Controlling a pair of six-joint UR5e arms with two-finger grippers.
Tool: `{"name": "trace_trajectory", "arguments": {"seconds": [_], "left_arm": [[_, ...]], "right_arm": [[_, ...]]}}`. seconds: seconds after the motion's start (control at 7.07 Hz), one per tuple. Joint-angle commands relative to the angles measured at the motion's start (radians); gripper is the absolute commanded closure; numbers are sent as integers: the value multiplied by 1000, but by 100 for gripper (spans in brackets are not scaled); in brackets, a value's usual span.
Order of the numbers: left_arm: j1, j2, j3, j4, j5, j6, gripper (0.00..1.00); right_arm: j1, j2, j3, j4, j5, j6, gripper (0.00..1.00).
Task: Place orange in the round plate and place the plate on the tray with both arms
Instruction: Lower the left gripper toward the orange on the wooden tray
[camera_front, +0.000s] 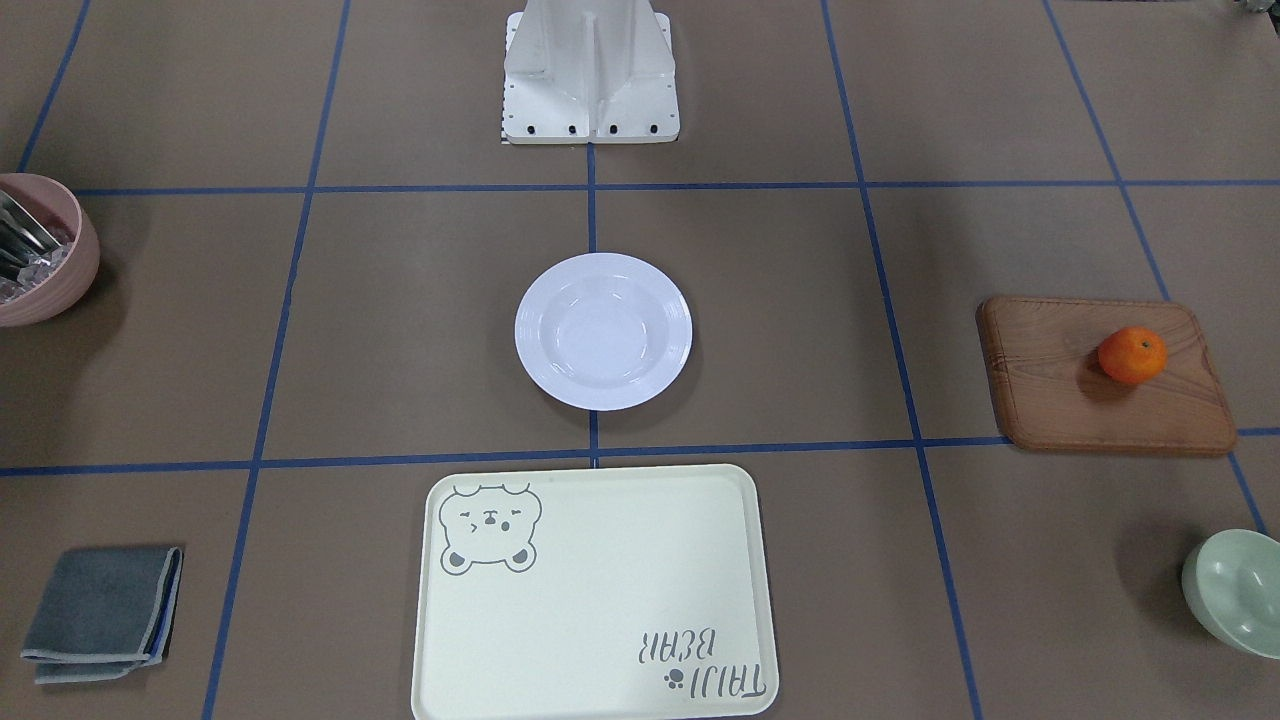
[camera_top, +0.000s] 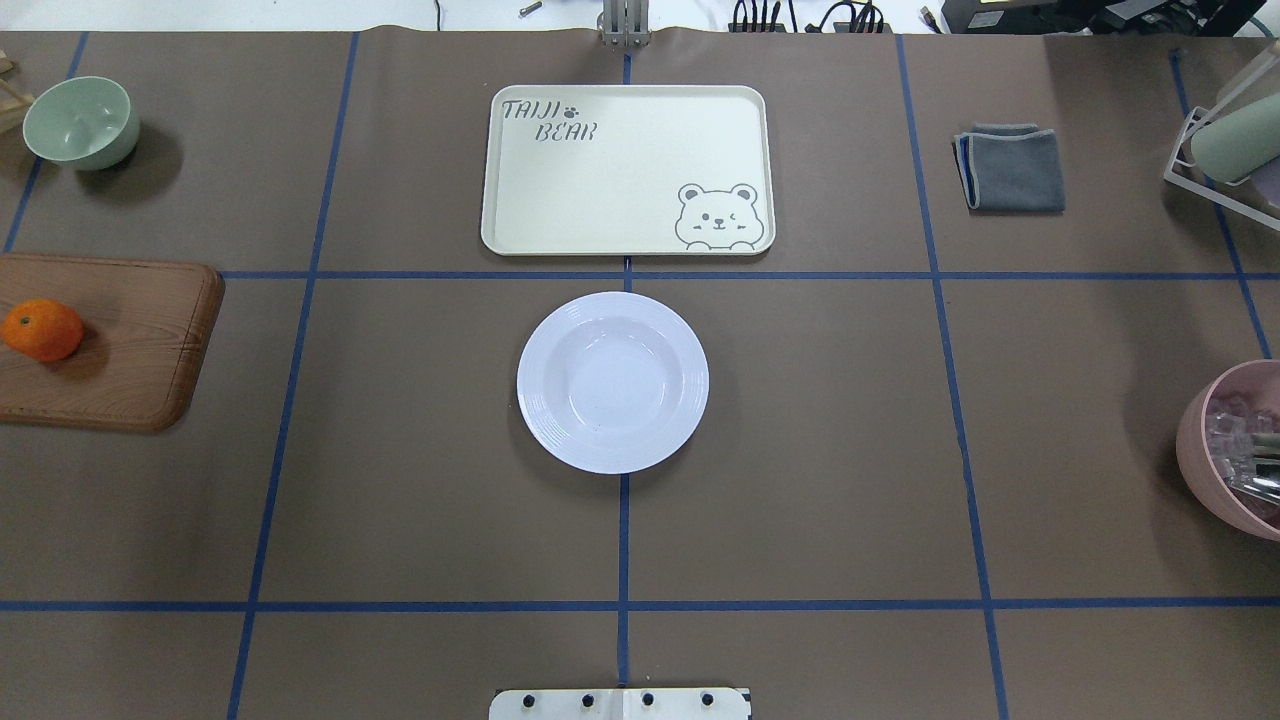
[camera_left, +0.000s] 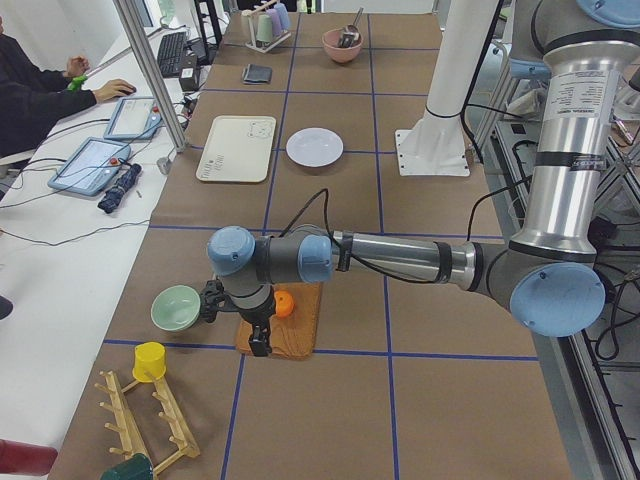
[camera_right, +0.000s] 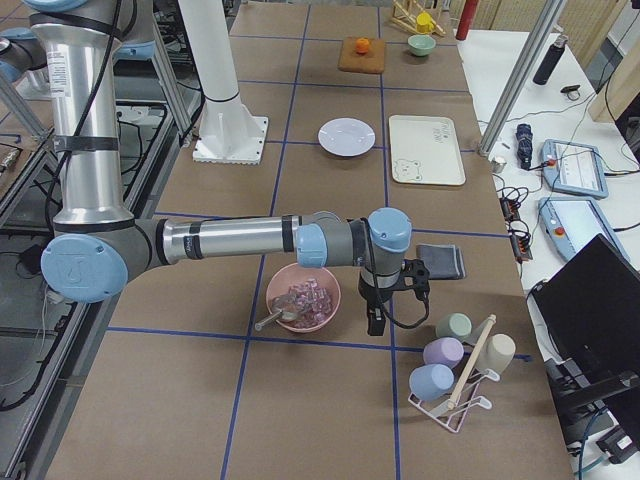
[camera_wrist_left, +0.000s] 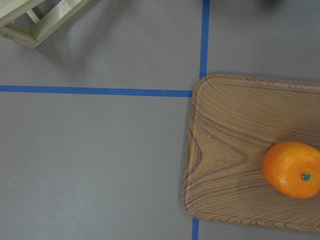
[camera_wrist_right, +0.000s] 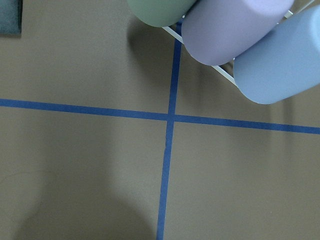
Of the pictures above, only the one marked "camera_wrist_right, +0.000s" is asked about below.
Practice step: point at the purple cup on rack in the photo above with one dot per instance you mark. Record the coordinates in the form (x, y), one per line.
(216, 31)

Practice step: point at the green cup on rack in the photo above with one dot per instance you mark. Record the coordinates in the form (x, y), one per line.
(160, 13)

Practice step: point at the blue cup on rack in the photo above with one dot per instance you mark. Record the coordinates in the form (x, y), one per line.
(284, 63)

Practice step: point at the white cup rack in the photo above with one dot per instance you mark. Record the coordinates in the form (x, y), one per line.
(218, 68)

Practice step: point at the grey folded cloth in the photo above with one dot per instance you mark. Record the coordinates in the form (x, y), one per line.
(11, 17)

